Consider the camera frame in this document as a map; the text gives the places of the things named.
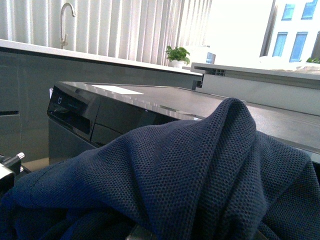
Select navy blue knit garment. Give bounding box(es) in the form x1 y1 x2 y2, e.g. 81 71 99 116
0 98 320 240

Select grey front-load washing machine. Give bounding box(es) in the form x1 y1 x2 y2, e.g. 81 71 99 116
47 81 320 166

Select potted green plant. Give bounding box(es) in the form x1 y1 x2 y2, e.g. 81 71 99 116
165 45 190 69

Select white vertical blinds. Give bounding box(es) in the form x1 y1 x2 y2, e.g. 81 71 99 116
0 0 212 66

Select curved metal faucet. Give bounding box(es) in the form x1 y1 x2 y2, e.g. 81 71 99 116
59 2 77 50

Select grey table with profile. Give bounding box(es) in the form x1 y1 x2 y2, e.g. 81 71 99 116
191 63 320 116

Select grey kitchen counter cabinet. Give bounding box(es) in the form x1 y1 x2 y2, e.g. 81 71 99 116
0 39 202 162

